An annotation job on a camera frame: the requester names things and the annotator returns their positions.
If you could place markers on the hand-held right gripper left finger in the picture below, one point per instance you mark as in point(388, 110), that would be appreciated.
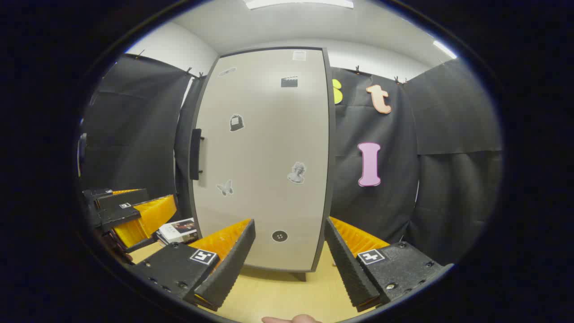
point(228, 269)

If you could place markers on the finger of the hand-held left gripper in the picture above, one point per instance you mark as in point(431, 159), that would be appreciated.
point(117, 215)
point(125, 198)

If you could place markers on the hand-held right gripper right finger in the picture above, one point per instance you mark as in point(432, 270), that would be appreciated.
point(350, 269)

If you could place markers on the grey cabinet door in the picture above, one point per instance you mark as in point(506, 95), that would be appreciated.
point(269, 157)

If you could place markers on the dark book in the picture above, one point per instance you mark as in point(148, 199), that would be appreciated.
point(190, 241)

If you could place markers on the white cover book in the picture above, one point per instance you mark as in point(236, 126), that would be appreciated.
point(178, 229)

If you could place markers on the black backdrop cloth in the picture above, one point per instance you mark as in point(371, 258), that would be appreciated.
point(448, 179)

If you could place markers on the small ceiling light panel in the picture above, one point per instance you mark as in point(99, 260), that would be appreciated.
point(445, 49)

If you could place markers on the long ceiling light panel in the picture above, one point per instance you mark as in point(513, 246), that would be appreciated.
point(298, 3)

